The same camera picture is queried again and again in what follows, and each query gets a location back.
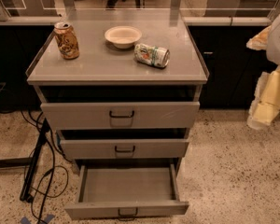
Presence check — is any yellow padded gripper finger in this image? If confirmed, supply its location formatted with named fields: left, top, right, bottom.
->
left=246, top=26, right=271, bottom=50
left=247, top=66, right=280, bottom=130

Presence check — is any grey bottom drawer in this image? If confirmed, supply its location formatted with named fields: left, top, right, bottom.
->
left=65, top=159, right=189, bottom=219

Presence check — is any grey drawer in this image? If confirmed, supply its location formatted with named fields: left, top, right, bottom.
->
left=40, top=86, right=200, bottom=130
left=65, top=159, right=189, bottom=219
left=60, top=128, right=189, bottom=160

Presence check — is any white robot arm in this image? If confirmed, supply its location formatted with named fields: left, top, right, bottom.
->
left=246, top=14, right=280, bottom=130

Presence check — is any grey drawer cabinet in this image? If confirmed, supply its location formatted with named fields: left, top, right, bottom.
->
left=27, top=9, right=208, bottom=169

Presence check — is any grey top drawer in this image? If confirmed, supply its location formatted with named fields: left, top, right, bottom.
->
left=40, top=86, right=200, bottom=130

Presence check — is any grey middle drawer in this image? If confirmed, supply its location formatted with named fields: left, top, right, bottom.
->
left=60, top=128, right=189, bottom=160

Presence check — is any lying white green can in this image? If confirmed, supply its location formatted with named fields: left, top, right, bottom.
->
left=134, top=43, right=170, bottom=69

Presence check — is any white paper bowl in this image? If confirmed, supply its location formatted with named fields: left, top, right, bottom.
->
left=105, top=26, right=142, bottom=49

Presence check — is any upright orange soda can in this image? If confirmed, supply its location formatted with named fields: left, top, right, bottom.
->
left=54, top=22, right=79, bottom=60

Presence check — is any blue floor tape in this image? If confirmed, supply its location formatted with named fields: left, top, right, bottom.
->
left=20, top=214, right=56, bottom=224

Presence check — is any black stand leg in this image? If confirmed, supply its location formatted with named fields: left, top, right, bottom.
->
left=20, top=119, right=49, bottom=203

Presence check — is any black floor cable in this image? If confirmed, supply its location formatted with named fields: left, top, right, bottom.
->
left=20, top=109, right=69, bottom=224

